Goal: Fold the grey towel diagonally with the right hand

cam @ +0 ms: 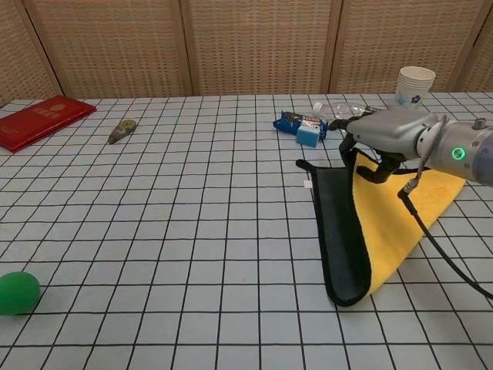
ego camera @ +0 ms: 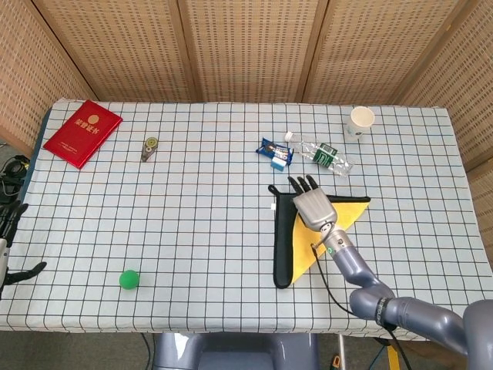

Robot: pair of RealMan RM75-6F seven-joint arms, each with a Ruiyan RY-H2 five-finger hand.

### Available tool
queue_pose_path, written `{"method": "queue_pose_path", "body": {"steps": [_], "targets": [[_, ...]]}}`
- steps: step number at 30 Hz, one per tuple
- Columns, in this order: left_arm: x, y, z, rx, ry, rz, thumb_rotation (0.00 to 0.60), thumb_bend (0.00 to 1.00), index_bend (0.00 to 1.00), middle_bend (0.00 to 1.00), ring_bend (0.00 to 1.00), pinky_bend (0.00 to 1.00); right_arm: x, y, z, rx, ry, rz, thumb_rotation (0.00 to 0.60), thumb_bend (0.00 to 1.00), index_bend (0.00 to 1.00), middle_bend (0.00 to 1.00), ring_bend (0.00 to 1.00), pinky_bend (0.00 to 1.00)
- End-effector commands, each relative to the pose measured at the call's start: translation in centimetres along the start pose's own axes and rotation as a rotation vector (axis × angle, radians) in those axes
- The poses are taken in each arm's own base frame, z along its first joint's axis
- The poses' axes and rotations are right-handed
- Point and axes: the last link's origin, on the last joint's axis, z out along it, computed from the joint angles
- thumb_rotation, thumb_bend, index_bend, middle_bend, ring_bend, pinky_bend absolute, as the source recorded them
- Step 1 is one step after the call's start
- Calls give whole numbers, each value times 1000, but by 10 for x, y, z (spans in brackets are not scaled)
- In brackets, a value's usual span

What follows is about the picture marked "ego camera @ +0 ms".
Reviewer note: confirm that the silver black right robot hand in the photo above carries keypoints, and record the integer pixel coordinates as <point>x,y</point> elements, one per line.
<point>314,208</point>

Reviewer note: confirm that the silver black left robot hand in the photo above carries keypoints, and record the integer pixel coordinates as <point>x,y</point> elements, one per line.
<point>4,254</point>

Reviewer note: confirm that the yellow and black cloth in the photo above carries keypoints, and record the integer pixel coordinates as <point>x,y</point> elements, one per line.
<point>283,239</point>

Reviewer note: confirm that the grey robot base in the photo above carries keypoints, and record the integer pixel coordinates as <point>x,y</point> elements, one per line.
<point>231,352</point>

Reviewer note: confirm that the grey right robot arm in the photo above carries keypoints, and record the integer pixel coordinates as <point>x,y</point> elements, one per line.
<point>350,262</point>

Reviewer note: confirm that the clear bottle with green label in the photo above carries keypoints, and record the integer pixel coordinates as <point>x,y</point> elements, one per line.
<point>323,154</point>

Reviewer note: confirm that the blue and white block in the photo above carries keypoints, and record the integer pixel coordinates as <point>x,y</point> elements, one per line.
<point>279,163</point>

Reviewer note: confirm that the blue cookie snack pack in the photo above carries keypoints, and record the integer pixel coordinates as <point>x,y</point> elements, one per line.
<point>269,148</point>

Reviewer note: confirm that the white black checked tablecloth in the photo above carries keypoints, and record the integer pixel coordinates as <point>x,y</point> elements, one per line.
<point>192,231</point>

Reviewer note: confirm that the green ball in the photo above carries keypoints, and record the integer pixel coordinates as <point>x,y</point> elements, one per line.
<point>129,280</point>

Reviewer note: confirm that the red certificate booklet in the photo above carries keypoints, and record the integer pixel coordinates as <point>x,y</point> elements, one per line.
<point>81,135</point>

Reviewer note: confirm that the white table leg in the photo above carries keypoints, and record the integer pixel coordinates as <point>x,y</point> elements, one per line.
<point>341,352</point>

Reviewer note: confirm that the woven wooden screen panel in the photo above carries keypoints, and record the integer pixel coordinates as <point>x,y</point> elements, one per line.
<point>377,50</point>
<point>250,50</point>
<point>115,50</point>
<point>470,77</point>
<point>27,77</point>

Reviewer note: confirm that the olive correction tape dispenser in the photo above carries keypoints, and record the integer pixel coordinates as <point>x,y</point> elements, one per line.
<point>148,148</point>

